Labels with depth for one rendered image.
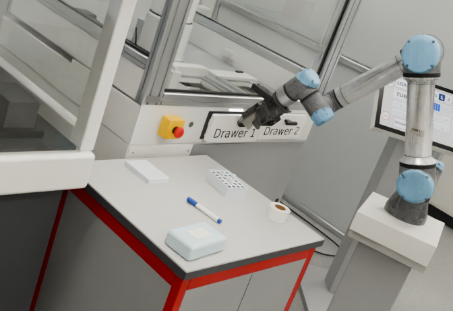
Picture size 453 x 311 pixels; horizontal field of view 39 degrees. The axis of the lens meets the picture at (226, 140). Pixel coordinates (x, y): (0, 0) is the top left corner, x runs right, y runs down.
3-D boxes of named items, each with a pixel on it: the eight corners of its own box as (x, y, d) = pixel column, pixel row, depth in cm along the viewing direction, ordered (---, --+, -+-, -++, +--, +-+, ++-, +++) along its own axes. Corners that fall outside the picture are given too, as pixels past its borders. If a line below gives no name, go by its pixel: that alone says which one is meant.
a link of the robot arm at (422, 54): (437, 197, 215) (445, 33, 205) (432, 208, 201) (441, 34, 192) (400, 193, 220) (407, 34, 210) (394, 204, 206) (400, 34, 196)
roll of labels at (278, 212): (288, 225, 203) (293, 214, 202) (269, 221, 200) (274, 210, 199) (282, 214, 209) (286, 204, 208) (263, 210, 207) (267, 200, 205)
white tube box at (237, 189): (244, 198, 211) (248, 187, 210) (224, 198, 206) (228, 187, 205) (224, 179, 220) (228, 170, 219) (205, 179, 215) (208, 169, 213)
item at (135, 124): (306, 139, 285) (317, 110, 281) (129, 144, 209) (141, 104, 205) (174, 61, 341) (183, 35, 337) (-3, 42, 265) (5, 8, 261)
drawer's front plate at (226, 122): (256, 141, 253) (265, 116, 249) (205, 142, 231) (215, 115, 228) (253, 139, 254) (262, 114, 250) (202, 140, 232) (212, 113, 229)
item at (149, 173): (168, 182, 202) (170, 178, 201) (147, 184, 195) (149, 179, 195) (144, 163, 209) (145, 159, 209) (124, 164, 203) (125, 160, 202)
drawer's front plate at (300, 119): (298, 138, 277) (308, 115, 274) (257, 139, 255) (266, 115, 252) (296, 136, 278) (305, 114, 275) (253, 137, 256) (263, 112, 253)
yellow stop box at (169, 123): (180, 140, 218) (187, 121, 216) (165, 140, 213) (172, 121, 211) (171, 133, 221) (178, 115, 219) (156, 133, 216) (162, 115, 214)
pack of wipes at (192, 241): (199, 233, 177) (203, 219, 176) (224, 251, 172) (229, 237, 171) (162, 243, 165) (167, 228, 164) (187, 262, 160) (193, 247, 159)
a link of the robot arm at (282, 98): (280, 82, 221) (293, 83, 228) (270, 89, 224) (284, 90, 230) (288, 101, 219) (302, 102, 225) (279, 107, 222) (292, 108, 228)
